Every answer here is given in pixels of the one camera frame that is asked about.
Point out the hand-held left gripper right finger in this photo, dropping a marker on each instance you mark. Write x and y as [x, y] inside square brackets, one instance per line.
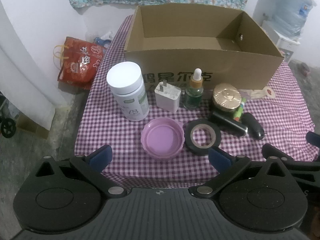
[220, 158]

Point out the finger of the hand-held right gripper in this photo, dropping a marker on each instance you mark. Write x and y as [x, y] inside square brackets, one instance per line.
[314, 138]
[300, 163]

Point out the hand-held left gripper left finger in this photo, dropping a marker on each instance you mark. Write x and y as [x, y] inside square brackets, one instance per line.
[101, 156]

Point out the black cylinder tube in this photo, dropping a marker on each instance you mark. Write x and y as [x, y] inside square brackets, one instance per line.
[227, 122]

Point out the black tape roll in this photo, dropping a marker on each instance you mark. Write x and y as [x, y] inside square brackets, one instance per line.
[187, 137]

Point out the black oval gadget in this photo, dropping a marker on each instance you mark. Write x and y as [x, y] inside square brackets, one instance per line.
[253, 126]

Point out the green lip balm tube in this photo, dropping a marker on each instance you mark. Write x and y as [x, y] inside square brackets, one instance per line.
[238, 111]

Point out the purple plastic lid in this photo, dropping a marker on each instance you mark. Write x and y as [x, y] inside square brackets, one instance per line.
[160, 140]

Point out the white charger plug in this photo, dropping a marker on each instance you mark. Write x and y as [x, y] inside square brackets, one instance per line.
[167, 97]

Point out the brown cardboard box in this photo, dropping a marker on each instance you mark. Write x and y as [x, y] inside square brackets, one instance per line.
[175, 60]

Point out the purple checkered tablecloth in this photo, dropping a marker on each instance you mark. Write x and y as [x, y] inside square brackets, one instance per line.
[275, 120]

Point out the gold lidded cream jar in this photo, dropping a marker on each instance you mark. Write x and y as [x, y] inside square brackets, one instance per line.
[226, 95]

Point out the white supplement bottle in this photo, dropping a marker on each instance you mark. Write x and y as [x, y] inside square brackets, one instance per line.
[127, 97]

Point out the green dropper bottle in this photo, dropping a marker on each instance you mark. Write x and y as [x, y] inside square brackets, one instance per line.
[193, 97]

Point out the pair of shoes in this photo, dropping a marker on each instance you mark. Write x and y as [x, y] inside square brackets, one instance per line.
[303, 67]

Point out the flat cardboard piece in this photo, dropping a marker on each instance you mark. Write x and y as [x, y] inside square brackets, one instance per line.
[32, 125]

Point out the red gift bag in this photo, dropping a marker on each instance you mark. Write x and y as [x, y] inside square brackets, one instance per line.
[77, 65]

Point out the black wheeled stroller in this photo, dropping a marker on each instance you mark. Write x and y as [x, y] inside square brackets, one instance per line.
[7, 128]

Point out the blue white plastic bottle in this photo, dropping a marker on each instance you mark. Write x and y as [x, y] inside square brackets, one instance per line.
[102, 40]

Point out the plastic-wrapped water jug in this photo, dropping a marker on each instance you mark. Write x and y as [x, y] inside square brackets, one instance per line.
[287, 12]

